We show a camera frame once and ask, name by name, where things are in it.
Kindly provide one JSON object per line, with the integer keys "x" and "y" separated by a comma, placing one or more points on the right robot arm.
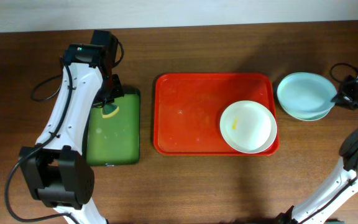
{"x": 342, "y": 183}

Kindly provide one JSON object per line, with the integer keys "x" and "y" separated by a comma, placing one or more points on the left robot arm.
{"x": 55, "y": 171}

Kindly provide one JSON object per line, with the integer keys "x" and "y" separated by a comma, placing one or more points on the light blue plate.
{"x": 306, "y": 93}

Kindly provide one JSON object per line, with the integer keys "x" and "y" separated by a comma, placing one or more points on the mint green plate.
{"x": 306, "y": 117}

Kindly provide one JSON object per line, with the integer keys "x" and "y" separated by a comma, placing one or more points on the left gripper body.
{"x": 111, "y": 94}

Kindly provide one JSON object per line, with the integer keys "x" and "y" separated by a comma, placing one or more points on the yellow green sponge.
{"x": 109, "y": 110}

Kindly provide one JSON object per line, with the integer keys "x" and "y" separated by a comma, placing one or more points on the cream white plate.
{"x": 248, "y": 127}

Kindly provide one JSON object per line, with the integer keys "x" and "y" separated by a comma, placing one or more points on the black tray with green liquid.
{"x": 115, "y": 140}

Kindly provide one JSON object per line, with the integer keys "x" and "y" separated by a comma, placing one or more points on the red plastic tray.
{"x": 188, "y": 108}

